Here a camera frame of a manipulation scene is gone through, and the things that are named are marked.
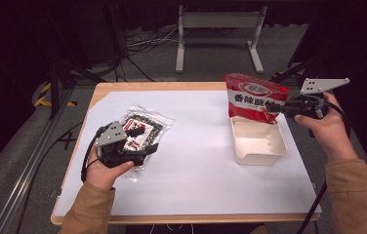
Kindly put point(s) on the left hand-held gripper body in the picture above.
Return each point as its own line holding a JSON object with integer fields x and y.
{"x": 111, "y": 136}

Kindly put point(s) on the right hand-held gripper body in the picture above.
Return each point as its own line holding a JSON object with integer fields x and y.
{"x": 311, "y": 102}

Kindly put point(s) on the clear seaweed packet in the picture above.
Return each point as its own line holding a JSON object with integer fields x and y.
{"x": 154, "y": 125}

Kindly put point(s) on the red seasoning packet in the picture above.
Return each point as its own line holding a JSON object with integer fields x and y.
{"x": 253, "y": 97}

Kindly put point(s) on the cream plastic divided container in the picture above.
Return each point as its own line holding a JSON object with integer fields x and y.
{"x": 258, "y": 146}

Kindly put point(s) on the person's right hand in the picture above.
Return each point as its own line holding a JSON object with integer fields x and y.
{"x": 328, "y": 133}

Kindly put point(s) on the person's left hand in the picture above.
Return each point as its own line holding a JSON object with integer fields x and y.
{"x": 105, "y": 174}

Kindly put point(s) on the black metal stand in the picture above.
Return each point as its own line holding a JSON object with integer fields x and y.
{"x": 56, "y": 84}
{"x": 297, "y": 70}

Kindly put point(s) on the white paper sheet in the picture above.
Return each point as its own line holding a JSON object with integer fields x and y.
{"x": 197, "y": 182}

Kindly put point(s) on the yellow and black tape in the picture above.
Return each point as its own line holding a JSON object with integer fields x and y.
{"x": 40, "y": 97}

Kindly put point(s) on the grey metal stand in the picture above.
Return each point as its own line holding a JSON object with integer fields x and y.
{"x": 219, "y": 21}

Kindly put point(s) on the aluminium rail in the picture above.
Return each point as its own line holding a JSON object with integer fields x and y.
{"x": 25, "y": 175}

